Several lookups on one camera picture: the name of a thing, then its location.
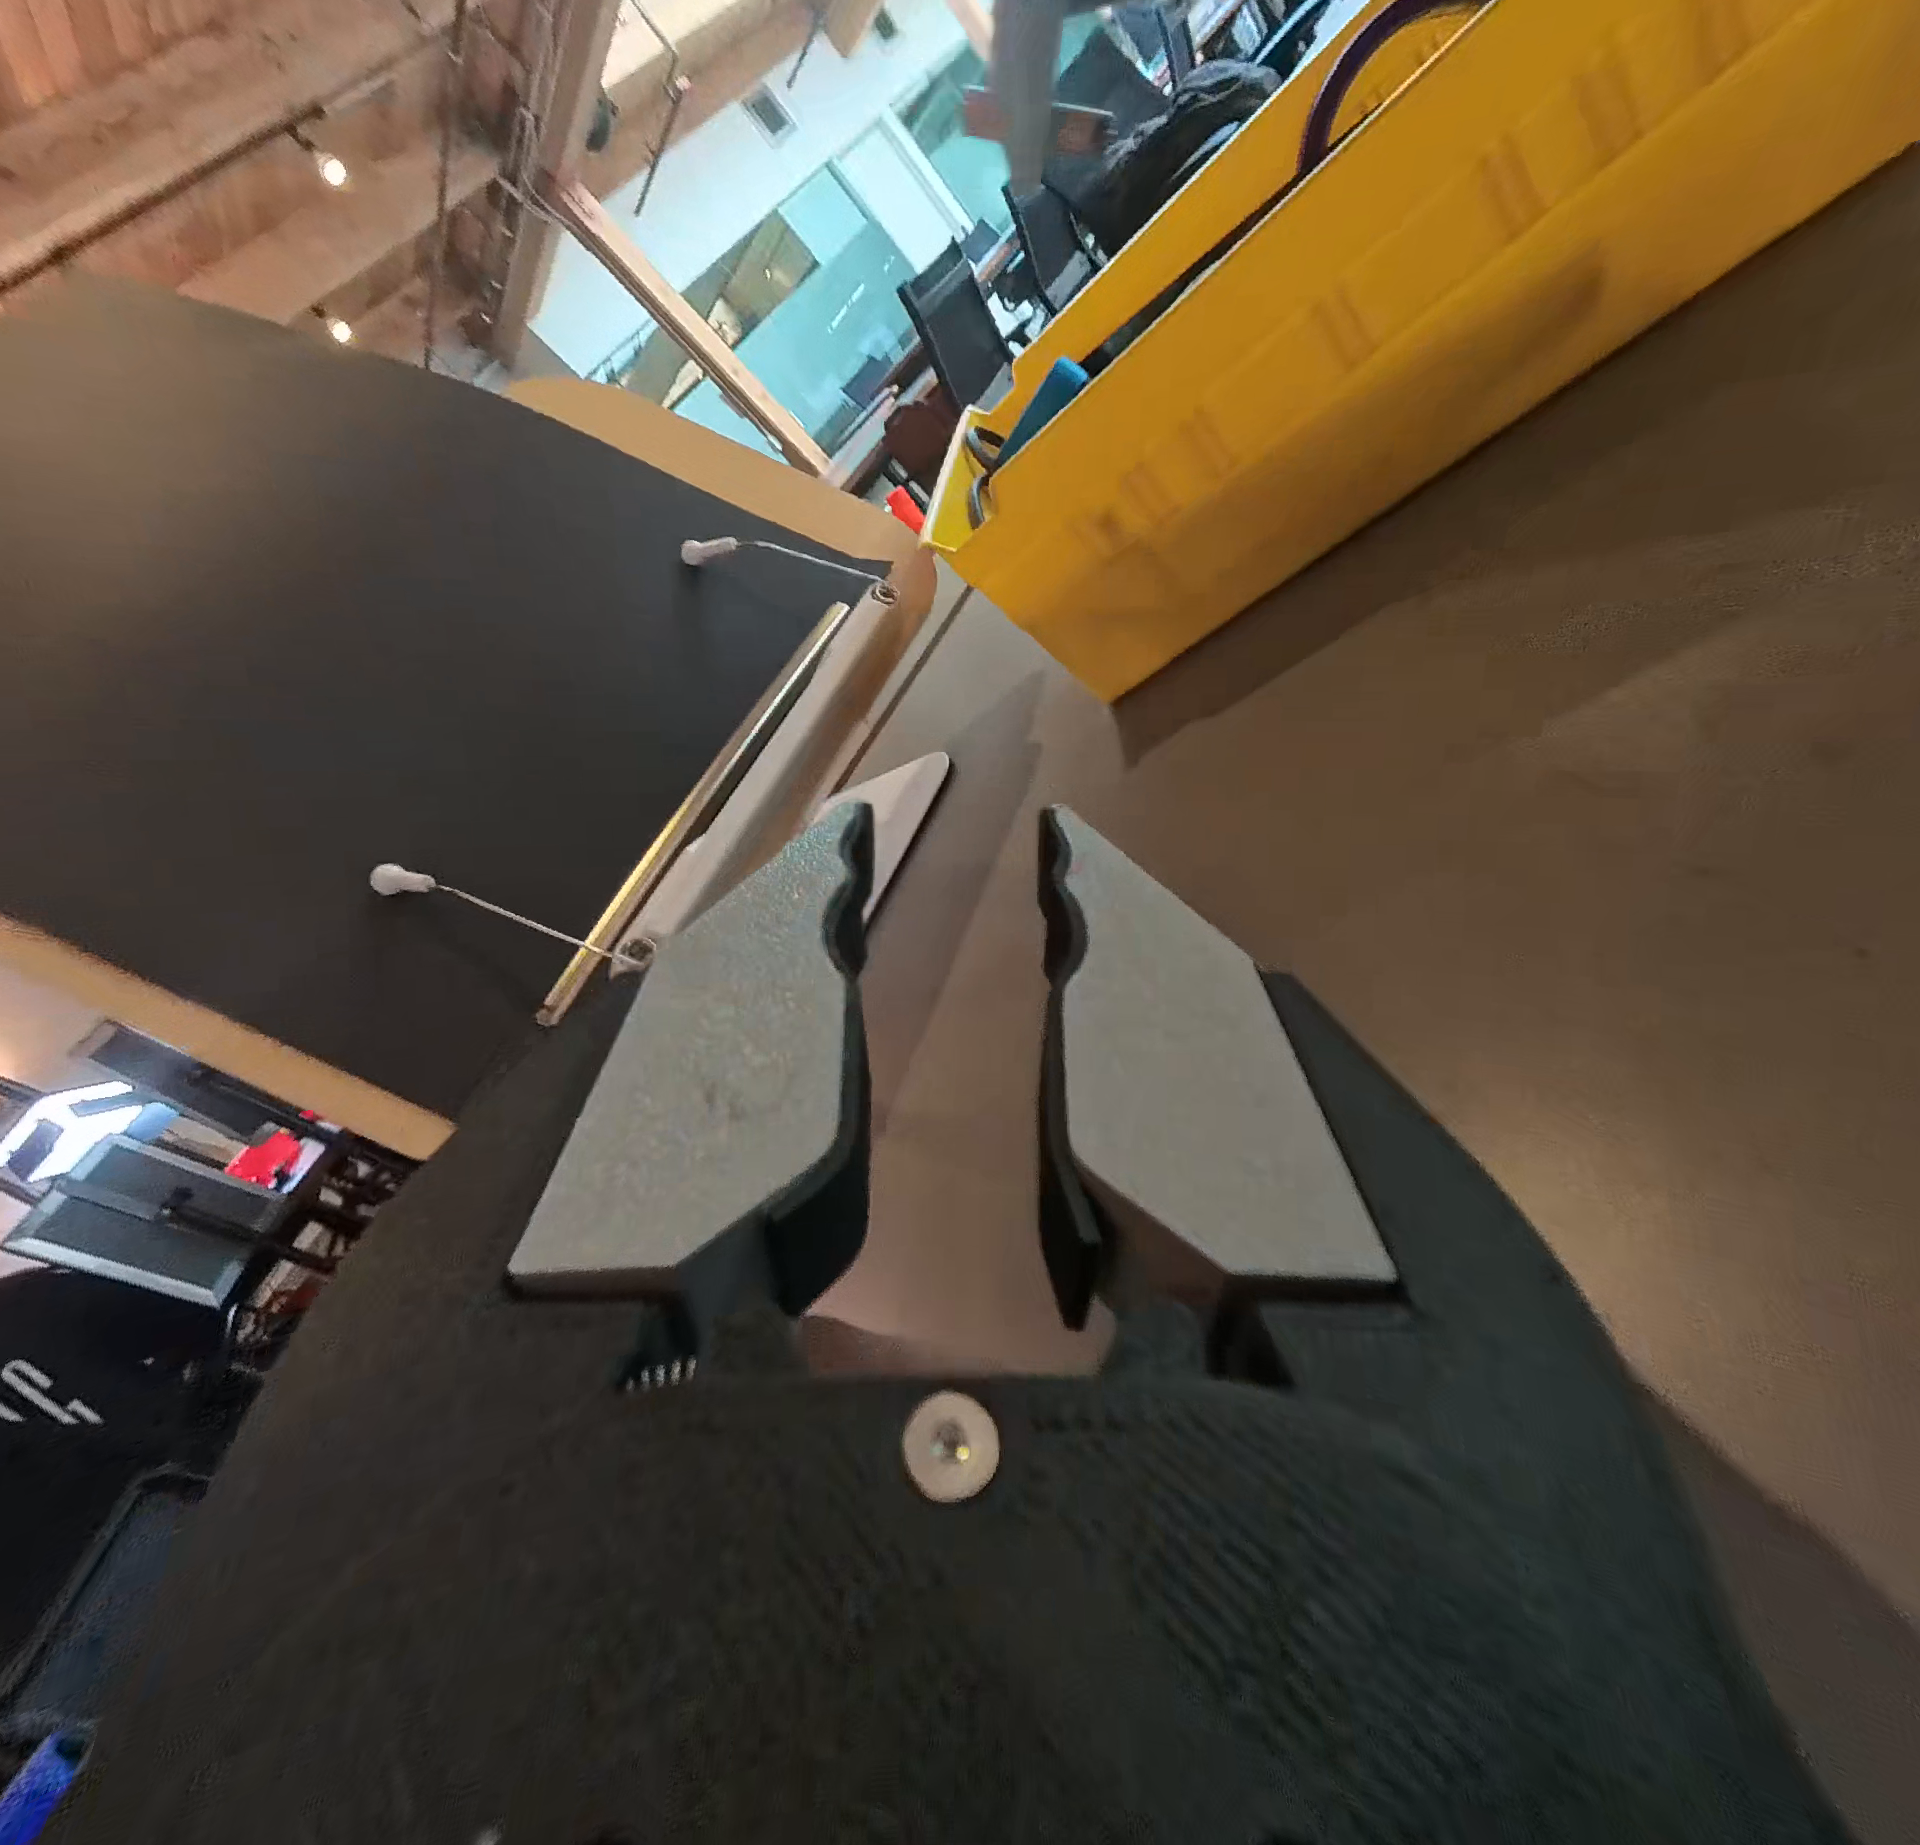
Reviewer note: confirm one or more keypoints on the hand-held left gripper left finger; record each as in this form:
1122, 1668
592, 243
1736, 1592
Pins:
706, 1095

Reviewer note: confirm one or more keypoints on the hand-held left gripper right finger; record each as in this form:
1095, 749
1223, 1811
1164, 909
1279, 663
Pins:
1201, 1095

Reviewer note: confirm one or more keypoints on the yellow plastic bin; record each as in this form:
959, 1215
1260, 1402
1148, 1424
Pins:
1426, 375

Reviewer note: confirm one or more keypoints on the grey monitor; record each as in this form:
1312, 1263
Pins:
136, 1223

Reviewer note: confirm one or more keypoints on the black display board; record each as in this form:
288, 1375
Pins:
300, 645

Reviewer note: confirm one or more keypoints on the black printed cloth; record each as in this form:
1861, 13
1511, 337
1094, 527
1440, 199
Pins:
91, 1425

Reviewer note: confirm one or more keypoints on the blue foam block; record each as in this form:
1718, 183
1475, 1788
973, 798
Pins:
1050, 391

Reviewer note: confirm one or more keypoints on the black office chair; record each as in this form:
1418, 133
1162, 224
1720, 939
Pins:
1050, 241
962, 330

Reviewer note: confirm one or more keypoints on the dark jacket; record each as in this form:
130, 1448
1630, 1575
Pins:
1186, 120

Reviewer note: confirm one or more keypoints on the purple tape roll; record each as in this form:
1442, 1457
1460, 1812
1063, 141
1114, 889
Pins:
1368, 18

